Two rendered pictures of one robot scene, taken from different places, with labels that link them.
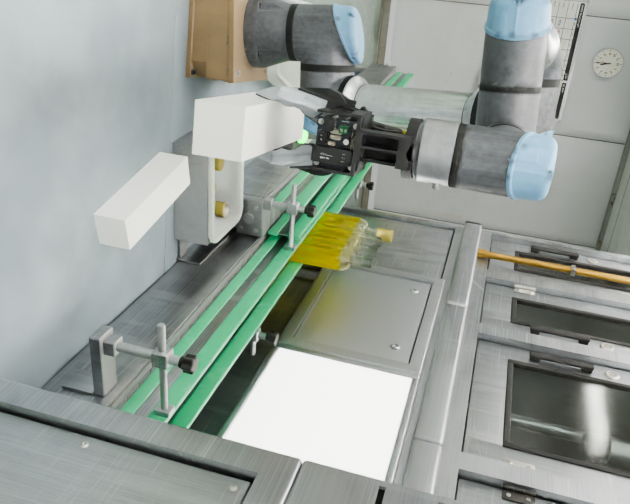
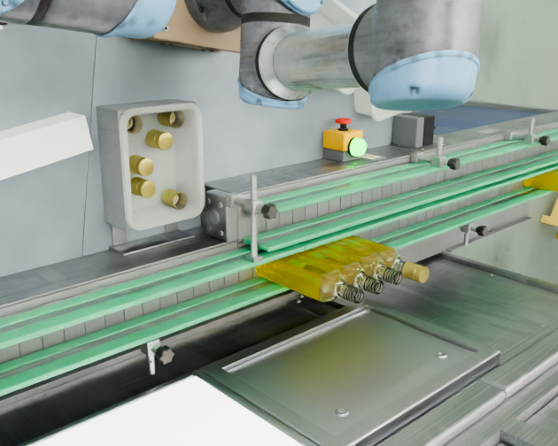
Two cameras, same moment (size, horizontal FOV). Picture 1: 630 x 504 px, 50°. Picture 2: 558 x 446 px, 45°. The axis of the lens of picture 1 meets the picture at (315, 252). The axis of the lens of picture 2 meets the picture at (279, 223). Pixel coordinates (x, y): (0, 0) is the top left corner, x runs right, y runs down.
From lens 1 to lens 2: 0.83 m
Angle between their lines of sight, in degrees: 32
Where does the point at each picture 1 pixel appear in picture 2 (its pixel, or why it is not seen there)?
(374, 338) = (324, 396)
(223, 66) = not seen: hidden behind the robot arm
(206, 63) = not seen: hidden behind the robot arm
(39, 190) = not seen: outside the picture
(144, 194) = not seen: outside the picture
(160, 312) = (19, 286)
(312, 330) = (256, 368)
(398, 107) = (302, 50)
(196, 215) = (116, 193)
